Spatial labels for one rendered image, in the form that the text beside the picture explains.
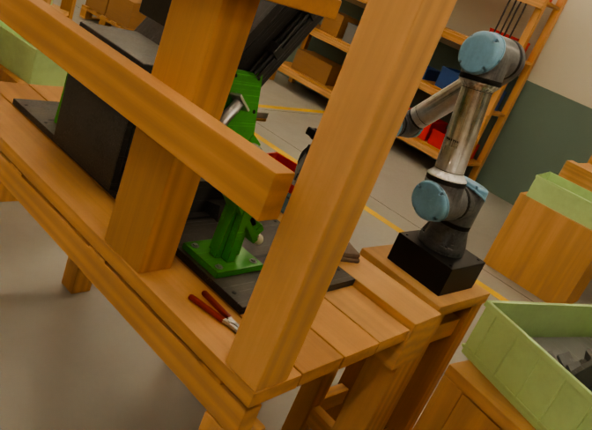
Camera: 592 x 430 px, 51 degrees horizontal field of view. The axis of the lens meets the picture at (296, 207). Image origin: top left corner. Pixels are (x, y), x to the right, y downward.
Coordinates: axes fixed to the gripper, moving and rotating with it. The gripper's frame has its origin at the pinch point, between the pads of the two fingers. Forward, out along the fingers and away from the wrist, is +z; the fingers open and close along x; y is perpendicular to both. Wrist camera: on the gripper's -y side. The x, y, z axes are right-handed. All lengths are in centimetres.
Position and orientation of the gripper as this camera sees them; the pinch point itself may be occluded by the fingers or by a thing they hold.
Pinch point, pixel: (297, 176)
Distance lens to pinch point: 195.5
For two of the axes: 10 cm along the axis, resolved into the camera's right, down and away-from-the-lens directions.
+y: 3.3, 4.5, 8.3
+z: -6.5, 7.4, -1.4
